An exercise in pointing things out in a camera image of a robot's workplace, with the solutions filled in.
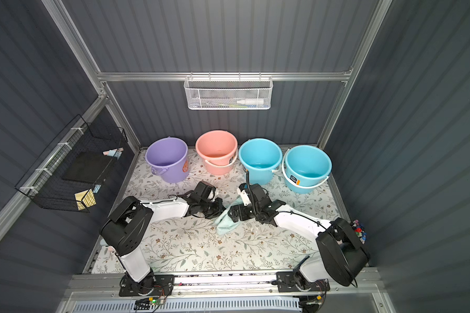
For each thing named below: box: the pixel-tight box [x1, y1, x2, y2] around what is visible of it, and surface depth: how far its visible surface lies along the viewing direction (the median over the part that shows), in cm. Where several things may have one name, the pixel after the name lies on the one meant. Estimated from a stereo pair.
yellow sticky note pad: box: [73, 188, 97, 211], surface depth 66 cm
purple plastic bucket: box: [144, 136, 190, 184], surface depth 101 cm
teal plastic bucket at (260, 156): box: [238, 137, 283, 186], surface depth 100 cm
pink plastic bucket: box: [195, 129, 239, 177], surface depth 104 cm
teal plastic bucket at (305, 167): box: [281, 144, 333, 195], surface depth 96 cm
